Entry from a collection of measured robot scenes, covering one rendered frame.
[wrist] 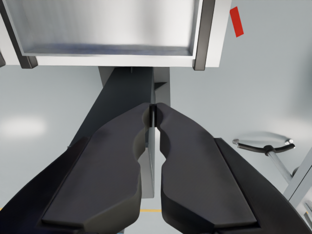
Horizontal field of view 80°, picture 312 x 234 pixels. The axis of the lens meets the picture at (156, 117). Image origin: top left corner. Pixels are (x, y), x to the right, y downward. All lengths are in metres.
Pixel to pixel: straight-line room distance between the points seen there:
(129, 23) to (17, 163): 1.96
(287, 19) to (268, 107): 0.58
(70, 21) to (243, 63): 1.17
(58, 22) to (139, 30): 0.12
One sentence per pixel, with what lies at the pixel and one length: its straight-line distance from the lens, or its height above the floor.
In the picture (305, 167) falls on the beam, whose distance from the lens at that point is 1.38.
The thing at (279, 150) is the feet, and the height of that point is 0.12.
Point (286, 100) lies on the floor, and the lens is 1.65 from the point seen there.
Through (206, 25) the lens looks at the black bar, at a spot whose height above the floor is 0.90.
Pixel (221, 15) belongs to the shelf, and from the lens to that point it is 0.34.
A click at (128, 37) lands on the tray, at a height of 0.88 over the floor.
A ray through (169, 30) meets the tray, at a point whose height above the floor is 0.88.
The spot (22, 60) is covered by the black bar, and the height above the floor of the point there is 0.90.
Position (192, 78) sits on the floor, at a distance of 1.31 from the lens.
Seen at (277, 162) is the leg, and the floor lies 0.26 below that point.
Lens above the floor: 1.20
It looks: 57 degrees down
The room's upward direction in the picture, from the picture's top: 180 degrees counter-clockwise
